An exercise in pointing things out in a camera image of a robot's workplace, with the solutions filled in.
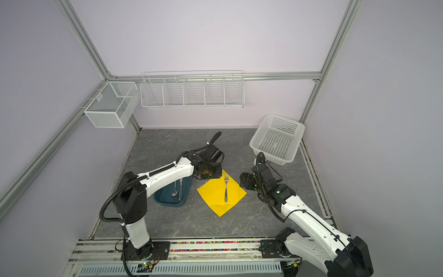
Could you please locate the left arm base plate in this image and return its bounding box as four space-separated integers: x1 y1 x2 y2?
122 241 171 261

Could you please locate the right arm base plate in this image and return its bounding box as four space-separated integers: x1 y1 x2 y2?
258 239 295 259

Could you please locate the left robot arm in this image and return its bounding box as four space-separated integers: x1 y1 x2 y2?
99 131 224 251

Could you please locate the silver fork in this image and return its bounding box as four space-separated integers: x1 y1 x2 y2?
224 173 229 203

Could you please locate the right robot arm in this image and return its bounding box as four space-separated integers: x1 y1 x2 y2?
241 152 374 277

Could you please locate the white perforated plastic basket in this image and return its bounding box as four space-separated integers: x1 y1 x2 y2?
249 114 305 166

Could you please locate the white vent grille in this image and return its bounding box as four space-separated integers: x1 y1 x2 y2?
77 261 283 277

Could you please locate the white mesh wall box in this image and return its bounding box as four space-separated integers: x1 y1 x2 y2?
84 81 141 129

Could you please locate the teal plastic tray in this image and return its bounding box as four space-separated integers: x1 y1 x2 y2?
154 177 193 207

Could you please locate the silver spoon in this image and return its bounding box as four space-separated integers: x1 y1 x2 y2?
171 181 178 197

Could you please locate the silver knife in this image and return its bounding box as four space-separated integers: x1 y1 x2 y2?
178 178 183 202

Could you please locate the aluminium front rail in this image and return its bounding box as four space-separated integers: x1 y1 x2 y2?
68 237 306 268

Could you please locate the white wire wall rack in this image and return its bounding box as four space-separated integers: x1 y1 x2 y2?
140 70 245 108

